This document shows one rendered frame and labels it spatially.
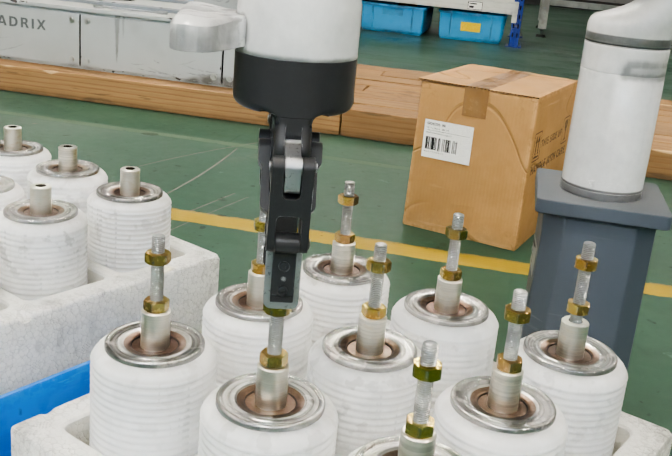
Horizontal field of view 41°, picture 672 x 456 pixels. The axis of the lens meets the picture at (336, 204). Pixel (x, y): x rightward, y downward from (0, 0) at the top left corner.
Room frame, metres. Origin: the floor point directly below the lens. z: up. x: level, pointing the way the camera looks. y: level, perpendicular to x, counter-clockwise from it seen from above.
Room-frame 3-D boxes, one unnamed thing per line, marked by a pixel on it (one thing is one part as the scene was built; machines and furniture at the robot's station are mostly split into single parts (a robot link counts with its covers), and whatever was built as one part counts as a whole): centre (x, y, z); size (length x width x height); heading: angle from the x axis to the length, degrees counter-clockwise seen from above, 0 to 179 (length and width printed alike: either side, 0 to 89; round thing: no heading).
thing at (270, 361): (0.55, 0.03, 0.29); 0.02 x 0.02 x 0.01; 39
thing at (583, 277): (0.67, -0.20, 0.31); 0.01 x 0.01 x 0.08
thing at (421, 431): (0.48, -0.06, 0.29); 0.02 x 0.02 x 0.01; 25
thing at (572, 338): (0.67, -0.20, 0.26); 0.02 x 0.02 x 0.03
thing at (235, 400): (0.55, 0.03, 0.25); 0.08 x 0.08 x 0.01
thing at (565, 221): (1.02, -0.31, 0.15); 0.15 x 0.15 x 0.30; 79
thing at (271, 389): (0.55, 0.03, 0.26); 0.02 x 0.02 x 0.03
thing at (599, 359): (0.67, -0.20, 0.25); 0.08 x 0.08 x 0.01
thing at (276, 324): (0.55, 0.03, 0.30); 0.01 x 0.01 x 0.08
